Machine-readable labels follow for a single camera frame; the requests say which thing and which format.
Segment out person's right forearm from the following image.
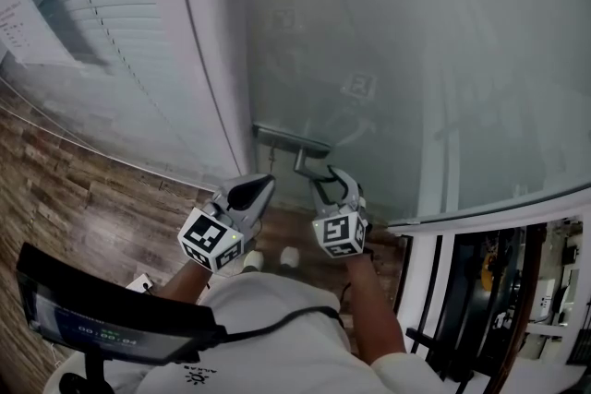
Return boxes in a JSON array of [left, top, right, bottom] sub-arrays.
[[344, 256, 408, 368]]

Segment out black striped glass partition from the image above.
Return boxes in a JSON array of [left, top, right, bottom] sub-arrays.
[[396, 228, 549, 394]]

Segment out white paper notice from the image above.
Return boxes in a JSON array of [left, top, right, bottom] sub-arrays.
[[0, 0, 87, 70]]

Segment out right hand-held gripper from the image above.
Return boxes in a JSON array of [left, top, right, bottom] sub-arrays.
[[307, 164, 370, 259]]

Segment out silver door lever handle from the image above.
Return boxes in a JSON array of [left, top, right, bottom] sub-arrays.
[[252, 124, 334, 184]]

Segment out frosted glass door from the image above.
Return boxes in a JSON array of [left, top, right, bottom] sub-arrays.
[[244, 0, 591, 223]]

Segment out black screen cable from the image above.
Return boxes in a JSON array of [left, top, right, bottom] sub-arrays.
[[198, 305, 345, 354]]

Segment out person's left forearm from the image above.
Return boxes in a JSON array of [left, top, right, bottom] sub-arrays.
[[159, 262, 214, 305]]

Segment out white window blinds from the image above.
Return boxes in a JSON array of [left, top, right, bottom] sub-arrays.
[[0, 0, 242, 182]]

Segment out person's white left shoe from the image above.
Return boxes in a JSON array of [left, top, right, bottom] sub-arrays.
[[243, 249, 265, 271]]

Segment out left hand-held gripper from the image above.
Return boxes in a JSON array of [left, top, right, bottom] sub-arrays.
[[177, 173, 277, 274]]

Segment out brown wooden frame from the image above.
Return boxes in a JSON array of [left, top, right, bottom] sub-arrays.
[[502, 225, 547, 384]]

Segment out white power strip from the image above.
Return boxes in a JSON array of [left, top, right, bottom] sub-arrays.
[[125, 272, 154, 293]]

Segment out black chest-mounted screen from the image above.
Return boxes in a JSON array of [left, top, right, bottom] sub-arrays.
[[16, 242, 228, 366]]

